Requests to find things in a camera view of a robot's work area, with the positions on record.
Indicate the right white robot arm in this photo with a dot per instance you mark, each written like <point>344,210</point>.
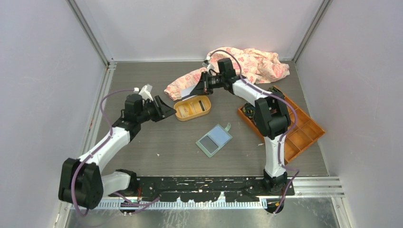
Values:
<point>271,116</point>

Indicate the pink patterned garment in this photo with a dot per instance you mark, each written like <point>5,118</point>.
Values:
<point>257,66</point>

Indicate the rolled dark tie back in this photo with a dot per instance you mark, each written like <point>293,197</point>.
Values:
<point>275,91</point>

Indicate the rolled dark tie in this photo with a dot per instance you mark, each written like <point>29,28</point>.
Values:
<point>275,91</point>
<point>249,111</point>

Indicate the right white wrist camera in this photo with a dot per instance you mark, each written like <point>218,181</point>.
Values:
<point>210,63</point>

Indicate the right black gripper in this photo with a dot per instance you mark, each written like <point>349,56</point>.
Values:
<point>199,89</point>

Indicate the aluminium frame rail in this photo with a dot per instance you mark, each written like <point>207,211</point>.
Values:
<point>91,28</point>

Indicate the green card holder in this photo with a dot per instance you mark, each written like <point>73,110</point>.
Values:
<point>220,135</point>

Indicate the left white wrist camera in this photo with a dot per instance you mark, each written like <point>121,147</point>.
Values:
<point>144,92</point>

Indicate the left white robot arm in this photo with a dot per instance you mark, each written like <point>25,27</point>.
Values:
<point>81,182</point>

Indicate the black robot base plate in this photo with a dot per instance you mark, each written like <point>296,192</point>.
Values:
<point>202,189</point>

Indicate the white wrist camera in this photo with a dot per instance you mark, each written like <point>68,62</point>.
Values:
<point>144,92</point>
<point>210,63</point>

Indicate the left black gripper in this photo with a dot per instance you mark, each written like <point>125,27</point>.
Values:
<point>165,108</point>

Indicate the yellow oval tray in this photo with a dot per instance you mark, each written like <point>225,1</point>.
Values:
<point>193,107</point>

